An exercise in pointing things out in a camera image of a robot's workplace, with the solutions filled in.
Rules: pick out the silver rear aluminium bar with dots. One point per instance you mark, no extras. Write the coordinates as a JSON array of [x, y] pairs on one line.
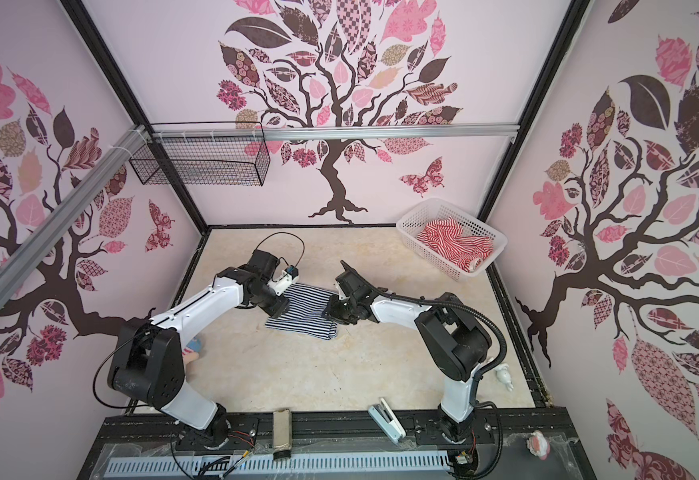
[[334, 132]]

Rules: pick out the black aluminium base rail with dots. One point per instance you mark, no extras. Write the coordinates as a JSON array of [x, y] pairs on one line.
[[421, 426]]

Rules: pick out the white slotted cable duct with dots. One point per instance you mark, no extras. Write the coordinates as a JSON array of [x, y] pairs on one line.
[[262, 465]]

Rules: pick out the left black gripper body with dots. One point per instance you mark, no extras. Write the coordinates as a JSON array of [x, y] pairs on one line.
[[271, 302]]

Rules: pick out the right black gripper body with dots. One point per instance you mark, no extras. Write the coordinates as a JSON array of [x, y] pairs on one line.
[[343, 310]]

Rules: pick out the red white striped tank top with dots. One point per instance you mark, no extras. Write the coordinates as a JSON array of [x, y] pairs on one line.
[[445, 237]]

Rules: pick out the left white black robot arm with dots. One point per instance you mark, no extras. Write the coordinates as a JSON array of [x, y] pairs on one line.
[[148, 364]]

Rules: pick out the white plastic laundry basket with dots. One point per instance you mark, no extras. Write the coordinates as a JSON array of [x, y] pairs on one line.
[[413, 222]]

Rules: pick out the navy white striped tank top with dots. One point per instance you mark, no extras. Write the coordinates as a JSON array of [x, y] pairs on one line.
[[307, 313]]

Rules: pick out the grey rectangular block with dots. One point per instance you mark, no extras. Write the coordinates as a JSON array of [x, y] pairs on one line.
[[282, 435]]

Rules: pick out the white stapler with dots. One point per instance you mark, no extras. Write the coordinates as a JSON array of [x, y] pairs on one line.
[[385, 418]]

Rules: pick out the plush doll striped hat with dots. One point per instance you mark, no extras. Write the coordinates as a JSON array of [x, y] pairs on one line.
[[192, 351]]

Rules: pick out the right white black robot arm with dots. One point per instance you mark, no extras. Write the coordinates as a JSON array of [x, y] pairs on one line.
[[462, 342]]

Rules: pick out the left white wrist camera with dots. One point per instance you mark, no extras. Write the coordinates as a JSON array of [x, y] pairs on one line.
[[285, 280]]

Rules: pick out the silver left aluminium bar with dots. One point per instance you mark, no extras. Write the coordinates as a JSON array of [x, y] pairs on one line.
[[32, 252]]

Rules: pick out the pink white small toy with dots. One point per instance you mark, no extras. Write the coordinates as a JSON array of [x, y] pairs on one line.
[[538, 445]]

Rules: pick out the silver aluminium bar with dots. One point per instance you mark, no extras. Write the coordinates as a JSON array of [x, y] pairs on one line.
[[32, 252], [334, 132]]

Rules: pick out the small white figurine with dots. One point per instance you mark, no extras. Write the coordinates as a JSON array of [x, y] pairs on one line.
[[504, 376]]

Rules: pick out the black wire mesh basket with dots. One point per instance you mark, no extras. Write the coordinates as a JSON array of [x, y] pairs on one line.
[[224, 153]]

